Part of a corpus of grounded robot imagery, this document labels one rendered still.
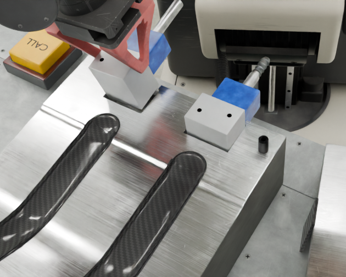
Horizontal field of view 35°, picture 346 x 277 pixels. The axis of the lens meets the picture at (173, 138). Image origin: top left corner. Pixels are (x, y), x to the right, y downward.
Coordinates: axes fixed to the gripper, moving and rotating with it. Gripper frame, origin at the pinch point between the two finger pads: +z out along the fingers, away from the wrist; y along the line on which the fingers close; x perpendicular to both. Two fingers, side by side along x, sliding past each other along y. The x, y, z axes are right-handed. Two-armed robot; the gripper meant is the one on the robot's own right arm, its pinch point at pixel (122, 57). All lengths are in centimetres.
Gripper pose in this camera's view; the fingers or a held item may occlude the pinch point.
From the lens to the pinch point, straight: 59.1
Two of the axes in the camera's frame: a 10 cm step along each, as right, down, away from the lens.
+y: 8.0, 3.0, -5.2
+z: 3.1, 5.4, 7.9
